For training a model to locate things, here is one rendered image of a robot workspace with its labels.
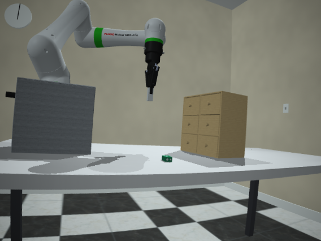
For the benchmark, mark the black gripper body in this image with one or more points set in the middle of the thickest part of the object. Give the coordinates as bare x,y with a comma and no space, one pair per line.
151,59

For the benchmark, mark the tan wooden drawer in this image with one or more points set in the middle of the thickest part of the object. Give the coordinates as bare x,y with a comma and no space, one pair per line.
191,105
189,142
210,143
209,124
213,104
190,123

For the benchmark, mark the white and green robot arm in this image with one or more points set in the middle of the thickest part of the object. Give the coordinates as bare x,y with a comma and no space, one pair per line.
44,49

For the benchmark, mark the brown chest of drawers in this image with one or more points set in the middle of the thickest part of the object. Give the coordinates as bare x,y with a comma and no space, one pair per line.
232,126

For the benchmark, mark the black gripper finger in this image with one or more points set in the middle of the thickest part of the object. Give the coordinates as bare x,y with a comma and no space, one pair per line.
147,75
152,81

